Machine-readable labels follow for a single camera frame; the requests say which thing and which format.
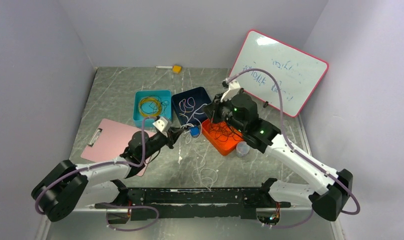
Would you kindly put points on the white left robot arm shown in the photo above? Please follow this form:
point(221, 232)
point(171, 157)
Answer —
point(70, 185)

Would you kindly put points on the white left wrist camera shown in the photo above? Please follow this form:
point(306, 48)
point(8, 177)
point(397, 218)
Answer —
point(162, 124)

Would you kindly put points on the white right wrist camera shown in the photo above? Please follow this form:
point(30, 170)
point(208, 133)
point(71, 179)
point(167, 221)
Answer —
point(233, 88)

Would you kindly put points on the orange plastic tray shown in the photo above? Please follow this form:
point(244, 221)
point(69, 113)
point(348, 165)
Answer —
point(223, 138)

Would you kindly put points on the teal plastic tray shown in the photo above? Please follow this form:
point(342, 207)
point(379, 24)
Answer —
point(151, 103)

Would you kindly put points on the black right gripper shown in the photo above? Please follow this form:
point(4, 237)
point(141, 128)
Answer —
point(216, 106)

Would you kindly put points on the pink framed whiteboard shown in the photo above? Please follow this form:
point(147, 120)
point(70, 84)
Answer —
point(278, 69)

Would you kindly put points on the navy blue plastic tray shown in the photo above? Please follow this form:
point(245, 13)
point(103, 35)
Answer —
point(188, 105)

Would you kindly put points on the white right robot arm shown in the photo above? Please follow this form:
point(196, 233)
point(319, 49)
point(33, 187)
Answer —
point(327, 189)

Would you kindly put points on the clear plastic cup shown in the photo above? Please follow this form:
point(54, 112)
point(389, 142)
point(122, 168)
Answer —
point(242, 149)

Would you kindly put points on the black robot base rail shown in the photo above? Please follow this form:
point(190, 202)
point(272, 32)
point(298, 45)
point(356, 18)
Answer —
point(177, 203)

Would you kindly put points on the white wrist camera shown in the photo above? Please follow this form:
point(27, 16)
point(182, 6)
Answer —
point(233, 88)
point(162, 124)

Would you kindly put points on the pink clipboard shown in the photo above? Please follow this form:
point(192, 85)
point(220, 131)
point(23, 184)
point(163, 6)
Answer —
point(108, 141)

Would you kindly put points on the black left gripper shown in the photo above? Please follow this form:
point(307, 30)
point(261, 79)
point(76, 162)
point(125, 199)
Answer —
point(169, 140)

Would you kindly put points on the yellow block eraser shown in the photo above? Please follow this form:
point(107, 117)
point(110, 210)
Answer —
point(176, 69)

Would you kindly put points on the white marker pen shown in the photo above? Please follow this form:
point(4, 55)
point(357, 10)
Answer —
point(164, 67)

